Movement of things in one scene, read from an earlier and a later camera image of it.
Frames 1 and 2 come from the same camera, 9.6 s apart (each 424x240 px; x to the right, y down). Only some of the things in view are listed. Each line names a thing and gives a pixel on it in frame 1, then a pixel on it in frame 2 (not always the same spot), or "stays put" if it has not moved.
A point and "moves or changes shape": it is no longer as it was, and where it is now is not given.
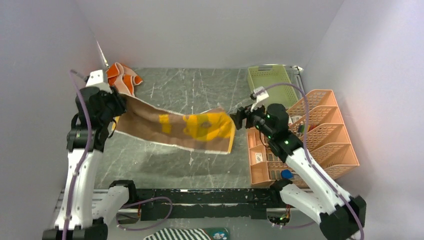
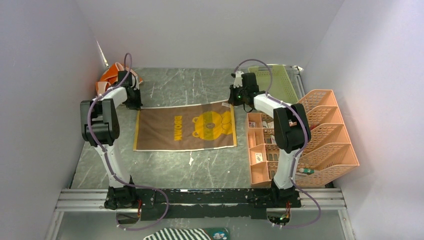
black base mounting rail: [205, 204] stays put
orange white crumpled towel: [123, 78] stays put
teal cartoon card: [218, 233] stays put
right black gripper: [243, 113] → [232, 100]
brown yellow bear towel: [211, 130] moves or changes shape
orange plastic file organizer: [328, 147] stays put
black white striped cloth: [179, 234] stays put
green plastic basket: [281, 94] stays put
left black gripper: [117, 98] → [137, 106]
